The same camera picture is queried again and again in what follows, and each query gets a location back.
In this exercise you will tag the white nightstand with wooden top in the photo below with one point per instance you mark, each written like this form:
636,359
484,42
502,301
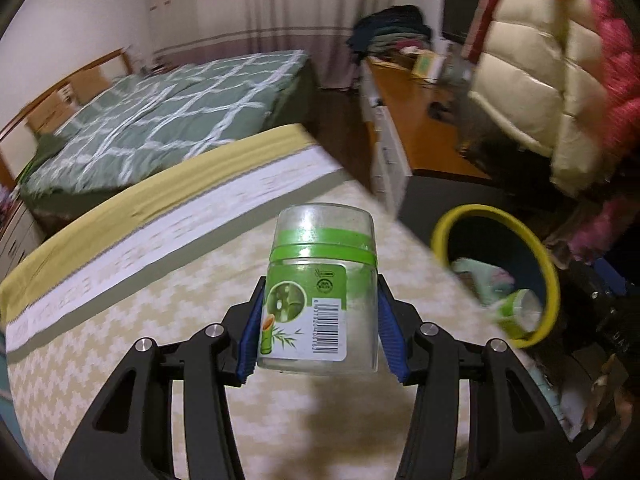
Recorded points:
20,240

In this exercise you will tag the green checked duvet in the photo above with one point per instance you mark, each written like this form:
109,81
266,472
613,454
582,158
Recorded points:
175,110

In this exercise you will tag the wooden bed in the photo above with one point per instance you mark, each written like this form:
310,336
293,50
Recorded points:
15,135

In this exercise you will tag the small green framed picture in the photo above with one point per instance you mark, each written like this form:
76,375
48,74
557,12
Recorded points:
426,65

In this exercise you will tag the wooden sideboard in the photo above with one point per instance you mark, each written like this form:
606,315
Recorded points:
415,125

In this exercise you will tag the green and white yogurt bottle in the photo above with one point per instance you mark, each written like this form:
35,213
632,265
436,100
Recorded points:
520,310

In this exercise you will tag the black bin with yellow rim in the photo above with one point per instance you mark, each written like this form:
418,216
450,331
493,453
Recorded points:
480,240

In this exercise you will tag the clear jar with green label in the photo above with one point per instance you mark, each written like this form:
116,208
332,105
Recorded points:
320,260

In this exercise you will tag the pink fluffy jacket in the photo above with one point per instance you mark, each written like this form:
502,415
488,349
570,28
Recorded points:
620,60

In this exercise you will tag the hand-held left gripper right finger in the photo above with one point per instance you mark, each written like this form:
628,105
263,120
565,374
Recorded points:
392,330

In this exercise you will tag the pile of dark clothes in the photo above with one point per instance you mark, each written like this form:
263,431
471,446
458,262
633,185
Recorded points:
390,30

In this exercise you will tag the pink striped curtain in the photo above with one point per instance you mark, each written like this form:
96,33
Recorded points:
275,10

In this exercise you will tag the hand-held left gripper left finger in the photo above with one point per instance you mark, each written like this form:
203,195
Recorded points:
250,330

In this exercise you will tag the cream puffer jacket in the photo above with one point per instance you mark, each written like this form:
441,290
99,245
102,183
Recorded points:
540,85

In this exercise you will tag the person's right hand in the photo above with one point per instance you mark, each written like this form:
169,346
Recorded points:
610,395

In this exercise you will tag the black television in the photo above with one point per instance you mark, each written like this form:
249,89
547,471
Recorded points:
465,0

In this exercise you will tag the patterned zigzag tablecloth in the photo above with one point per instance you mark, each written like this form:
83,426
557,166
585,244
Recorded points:
150,285

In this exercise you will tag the red coat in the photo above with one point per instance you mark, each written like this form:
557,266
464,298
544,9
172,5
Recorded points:
495,0

